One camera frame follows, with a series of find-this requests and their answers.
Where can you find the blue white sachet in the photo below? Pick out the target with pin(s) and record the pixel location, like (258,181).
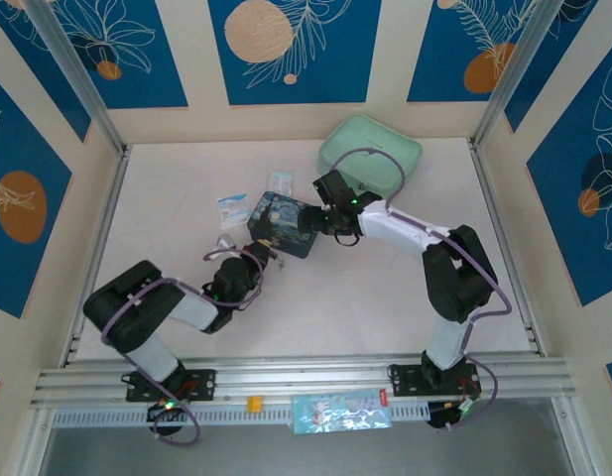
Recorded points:
(233,210)

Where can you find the aluminium frame post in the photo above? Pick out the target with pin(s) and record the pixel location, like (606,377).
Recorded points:
(72,69)
(514,69)

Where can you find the light blue patterned pouch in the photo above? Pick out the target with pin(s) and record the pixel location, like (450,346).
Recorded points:
(340,414)

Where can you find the starry night tin box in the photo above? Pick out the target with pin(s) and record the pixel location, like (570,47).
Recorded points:
(278,223)

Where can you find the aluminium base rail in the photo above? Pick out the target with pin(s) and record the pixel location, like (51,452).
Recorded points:
(305,377)

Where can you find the black controller board green LED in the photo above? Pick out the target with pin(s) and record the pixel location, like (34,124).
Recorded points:
(452,414)
(166,411)

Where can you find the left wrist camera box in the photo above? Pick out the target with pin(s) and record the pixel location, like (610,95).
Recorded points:
(225,243)

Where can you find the small yellow block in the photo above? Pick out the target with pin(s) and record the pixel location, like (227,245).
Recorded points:
(255,403)

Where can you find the aluminium side rail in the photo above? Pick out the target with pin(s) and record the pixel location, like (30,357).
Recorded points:
(494,208)
(109,218)

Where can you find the clear plastic packet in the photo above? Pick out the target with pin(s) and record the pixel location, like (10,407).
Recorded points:
(281,179)

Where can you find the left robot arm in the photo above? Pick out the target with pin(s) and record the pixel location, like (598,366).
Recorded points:
(132,307)

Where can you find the mint green zip pouch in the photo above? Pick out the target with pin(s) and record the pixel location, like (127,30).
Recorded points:
(380,134)

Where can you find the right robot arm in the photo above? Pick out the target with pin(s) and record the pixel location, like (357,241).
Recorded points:
(409,228)

